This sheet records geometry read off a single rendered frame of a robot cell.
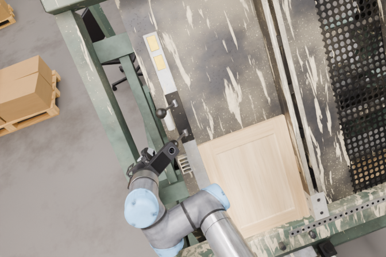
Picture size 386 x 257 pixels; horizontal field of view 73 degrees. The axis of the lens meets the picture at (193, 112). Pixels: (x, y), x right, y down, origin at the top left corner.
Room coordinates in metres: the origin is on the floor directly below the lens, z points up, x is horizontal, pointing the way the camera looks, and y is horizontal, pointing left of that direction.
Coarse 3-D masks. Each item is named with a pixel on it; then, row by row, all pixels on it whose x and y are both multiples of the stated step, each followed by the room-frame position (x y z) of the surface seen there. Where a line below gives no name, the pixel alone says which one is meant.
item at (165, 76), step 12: (144, 36) 0.81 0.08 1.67; (156, 36) 0.81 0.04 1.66; (156, 72) 0.74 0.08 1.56; (168, 72) 0.73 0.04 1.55; (168, 84) 0.71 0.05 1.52; (192, 144) 0.56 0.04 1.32; (192, 156) 0.53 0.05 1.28; (192, 168) 0.50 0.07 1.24; (204, 168) 0.49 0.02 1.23; (204, 180) 0.46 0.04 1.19
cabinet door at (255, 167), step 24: (264, 120) 0.59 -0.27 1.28; (216, 144) 0.56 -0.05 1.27; (240, 144) 0.54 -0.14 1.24; (264, 144) 0.53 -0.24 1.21; (288, 144) 0.51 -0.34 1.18; (216, 168) 0.50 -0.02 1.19; (240, 168) 0.48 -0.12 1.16; (264, 168) 0.46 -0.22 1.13; (288, 168) 0.44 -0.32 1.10; (240, 192) 0.42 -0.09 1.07; (264, 192) 0.40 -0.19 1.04; (288, 192) 0.38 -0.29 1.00; (240, 216) 0.35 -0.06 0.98; (264, 216) 0.33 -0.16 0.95; (288, 216) 0.31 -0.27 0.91
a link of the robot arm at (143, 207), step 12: (144, 180) 0.32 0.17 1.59; (132, 192) 0.29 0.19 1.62; (144, 192) 0.27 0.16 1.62; (156, 192) 0.29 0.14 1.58; (132, 204) 0.25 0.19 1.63; (144, 204) 0.24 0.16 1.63; (156, 204) 0.25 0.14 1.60; (132, 216) 0.23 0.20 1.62; (144, 216) 0.23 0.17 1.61; (156, 216) 0.22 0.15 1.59
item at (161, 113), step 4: (172, 100) 0.66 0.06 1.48; (176, 100) 0.66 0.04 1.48; (172, 104) 0.64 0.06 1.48; (176, 104) 0.65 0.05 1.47; (160, 108) 0.58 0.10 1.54; (168, 108) 0.61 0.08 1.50; (156, 112) 0.58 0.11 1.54; (160, 112) 0.57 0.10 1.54; (164, 112) 0.57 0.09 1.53; (160, 116) 0.56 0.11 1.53; (164, 116) 0.56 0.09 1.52
